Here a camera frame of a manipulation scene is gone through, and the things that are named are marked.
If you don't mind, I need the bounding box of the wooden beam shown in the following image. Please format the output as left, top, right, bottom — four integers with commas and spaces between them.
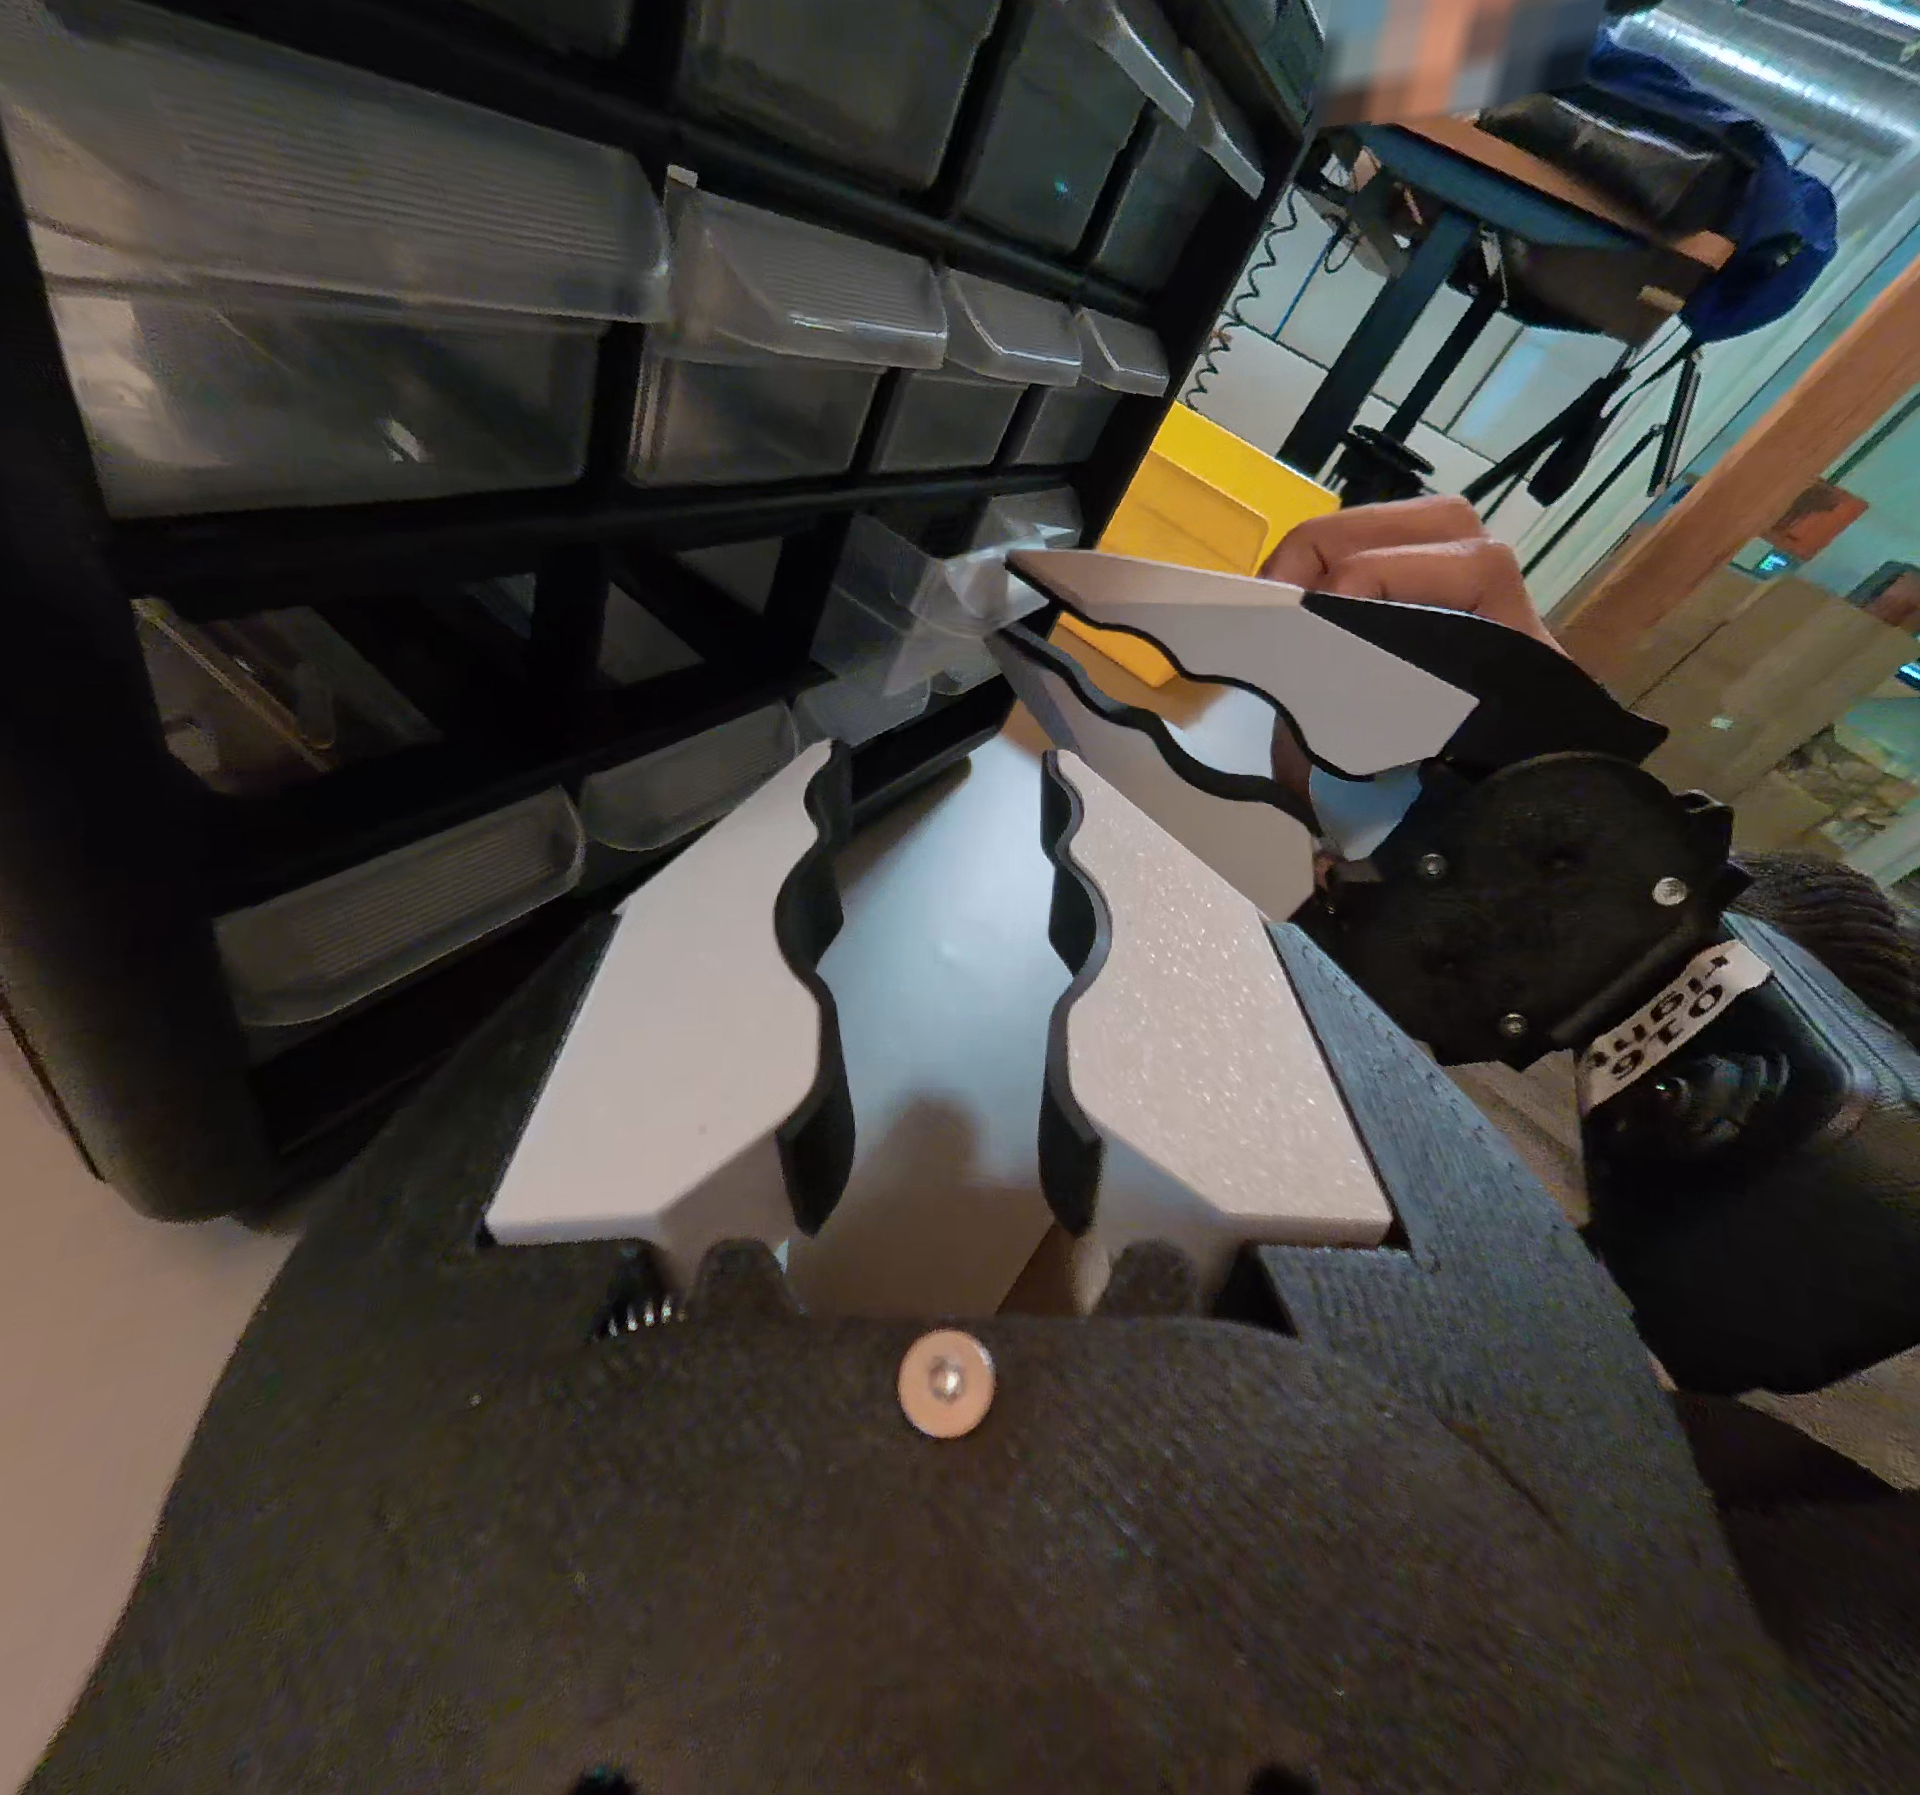
1550, 258, 1920, 629

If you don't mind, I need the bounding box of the clear plastic drawer tray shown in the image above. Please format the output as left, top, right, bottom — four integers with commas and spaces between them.
821, 493, 1081, 749

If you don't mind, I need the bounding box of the black bag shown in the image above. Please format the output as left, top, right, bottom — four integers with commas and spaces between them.
1477, 92, 1764, 248

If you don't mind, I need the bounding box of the stack of cardboard boxes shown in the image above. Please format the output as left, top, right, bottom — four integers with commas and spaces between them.
1628, 570, 1920, 862

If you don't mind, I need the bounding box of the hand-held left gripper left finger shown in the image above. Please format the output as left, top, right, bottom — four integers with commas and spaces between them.
488, 742, 860, 1252

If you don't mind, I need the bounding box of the person's dark knit sweater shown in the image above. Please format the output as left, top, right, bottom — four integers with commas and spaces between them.
1643, 1353, 1920, 1795

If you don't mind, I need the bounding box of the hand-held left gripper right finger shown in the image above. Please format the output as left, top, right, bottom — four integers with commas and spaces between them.
1038, 749, 1396, 1252

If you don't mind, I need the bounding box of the coiled cable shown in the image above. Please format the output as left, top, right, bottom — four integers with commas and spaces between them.
1193, 199, 1305, 408

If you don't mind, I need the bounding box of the grey desk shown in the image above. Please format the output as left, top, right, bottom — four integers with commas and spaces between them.
0, 691, 1305, 1795

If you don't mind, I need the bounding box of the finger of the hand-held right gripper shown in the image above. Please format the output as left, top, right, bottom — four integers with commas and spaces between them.
989, 628, 1333, 931
999, 548, 1481, 787

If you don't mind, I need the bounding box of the black drawer cabinet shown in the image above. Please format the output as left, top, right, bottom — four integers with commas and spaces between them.
0, 0, 1328, 1221

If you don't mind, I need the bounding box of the black tripod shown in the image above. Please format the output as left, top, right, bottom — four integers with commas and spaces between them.
1333, 327, 1703, 514

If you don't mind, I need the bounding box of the large yellow plastic bin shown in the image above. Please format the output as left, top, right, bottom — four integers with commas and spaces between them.
1045, 402, 1348, 696

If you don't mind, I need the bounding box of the group of small cabinet drawers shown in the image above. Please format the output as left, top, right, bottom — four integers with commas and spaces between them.
0, 0, 1271, 1067

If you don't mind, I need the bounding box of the blue jacket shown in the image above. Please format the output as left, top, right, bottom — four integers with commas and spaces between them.
1578, 25, 1844, 346

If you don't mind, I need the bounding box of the person's right hand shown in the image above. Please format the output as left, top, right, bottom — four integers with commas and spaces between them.
1266, 493, 1566, 662

